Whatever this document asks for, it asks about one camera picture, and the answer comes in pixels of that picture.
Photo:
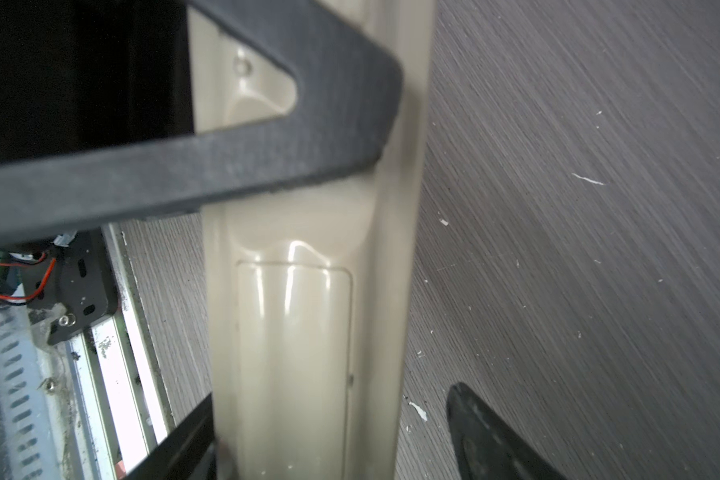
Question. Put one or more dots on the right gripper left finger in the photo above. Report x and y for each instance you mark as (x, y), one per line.
(188, 452)

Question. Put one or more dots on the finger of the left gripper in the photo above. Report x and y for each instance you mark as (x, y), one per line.
(349, 91)

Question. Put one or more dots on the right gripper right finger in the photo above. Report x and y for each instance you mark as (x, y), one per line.
(485, 447)

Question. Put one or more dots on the white remote control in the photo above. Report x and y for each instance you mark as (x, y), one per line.
(365, 225)

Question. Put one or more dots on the beige battery cover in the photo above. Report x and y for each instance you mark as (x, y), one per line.
(294, 349)

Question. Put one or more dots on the slotted cable duct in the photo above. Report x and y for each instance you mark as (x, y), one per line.
(27, 447)

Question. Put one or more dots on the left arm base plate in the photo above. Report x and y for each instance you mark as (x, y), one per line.
(80, 292)

